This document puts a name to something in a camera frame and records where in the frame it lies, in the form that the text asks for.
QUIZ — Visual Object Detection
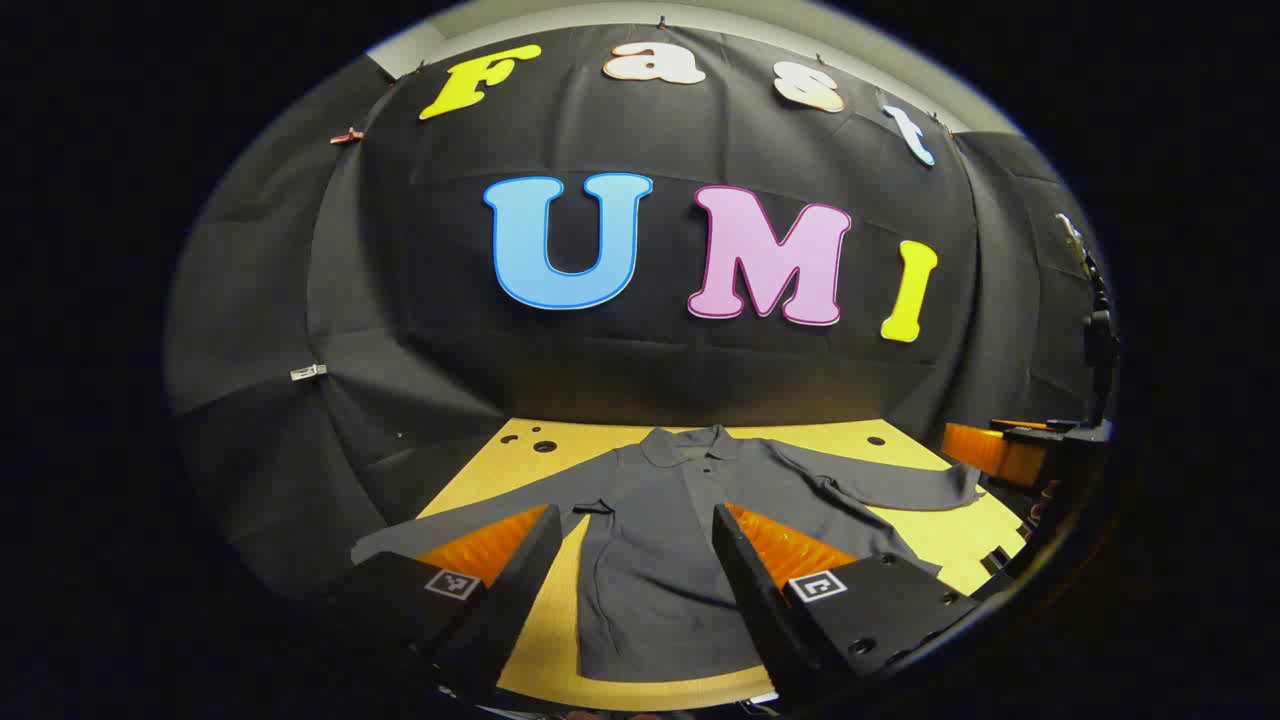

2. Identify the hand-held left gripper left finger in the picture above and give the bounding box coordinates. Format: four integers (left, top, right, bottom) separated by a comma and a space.
300, 503, 564, 706

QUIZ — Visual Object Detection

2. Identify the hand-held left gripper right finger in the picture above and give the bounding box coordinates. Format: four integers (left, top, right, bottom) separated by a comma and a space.
710, 502, 986, 713

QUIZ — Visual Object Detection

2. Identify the grey collared shirt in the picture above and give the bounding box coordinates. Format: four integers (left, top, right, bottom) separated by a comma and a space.
350, 424, 986, 684

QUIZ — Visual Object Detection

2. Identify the black backdrop cloth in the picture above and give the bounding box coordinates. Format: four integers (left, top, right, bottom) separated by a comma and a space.
165, 22, 1116, 611

